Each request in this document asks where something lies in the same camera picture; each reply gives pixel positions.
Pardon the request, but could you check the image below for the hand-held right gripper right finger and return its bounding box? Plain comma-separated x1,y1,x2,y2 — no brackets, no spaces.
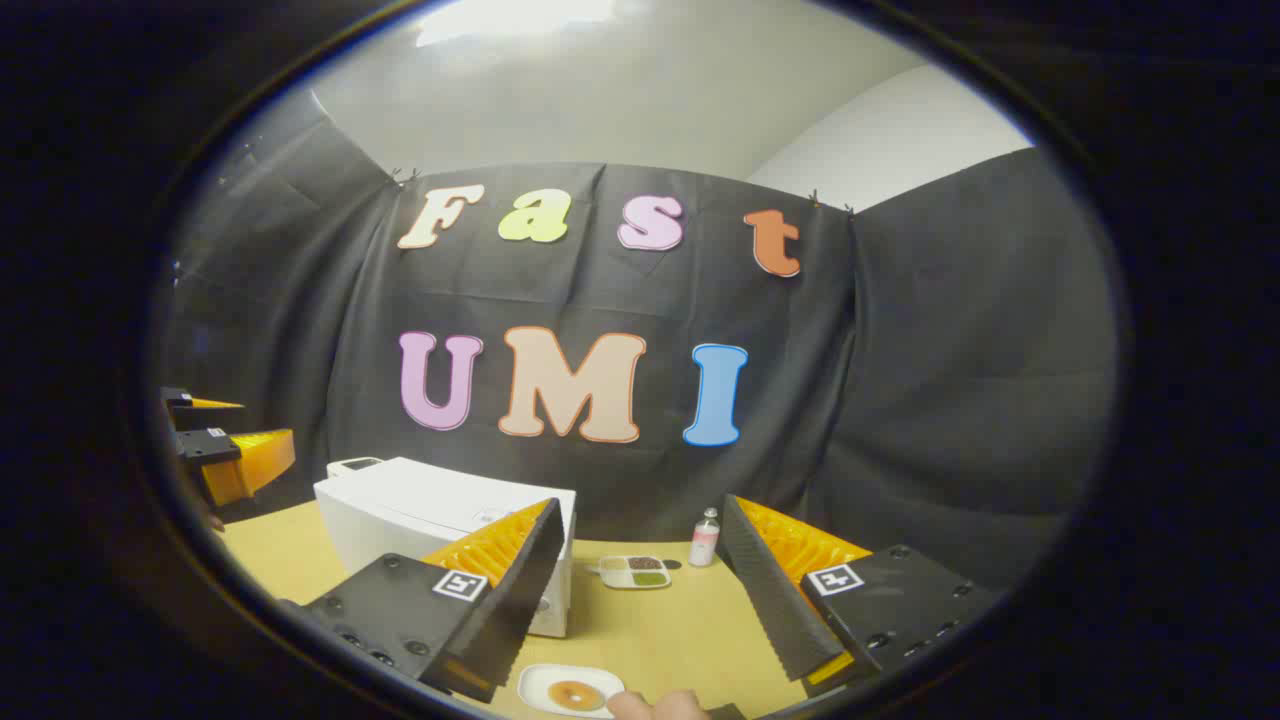
716,493,1003,693

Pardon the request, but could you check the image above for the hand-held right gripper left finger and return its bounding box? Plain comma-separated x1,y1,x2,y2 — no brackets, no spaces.
283,497,567,704

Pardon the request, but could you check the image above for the round brown bread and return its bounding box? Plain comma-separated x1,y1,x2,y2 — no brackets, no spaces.
548,680,606,713

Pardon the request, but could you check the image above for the white microwave oven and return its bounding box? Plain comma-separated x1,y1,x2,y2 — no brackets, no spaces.
314,457,577,638

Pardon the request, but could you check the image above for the white square plate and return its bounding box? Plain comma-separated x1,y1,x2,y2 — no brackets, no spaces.
517,663,626,719

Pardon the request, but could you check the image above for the small bottle with pink label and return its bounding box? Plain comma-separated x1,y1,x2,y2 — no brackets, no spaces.
688,507,721,568

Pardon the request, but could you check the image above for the white divided seasoning tray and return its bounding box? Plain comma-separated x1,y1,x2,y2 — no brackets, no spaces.
598,555,672,590

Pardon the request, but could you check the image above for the black backdrop cloth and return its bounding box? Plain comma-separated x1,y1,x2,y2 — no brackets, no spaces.
155,90,1119,601

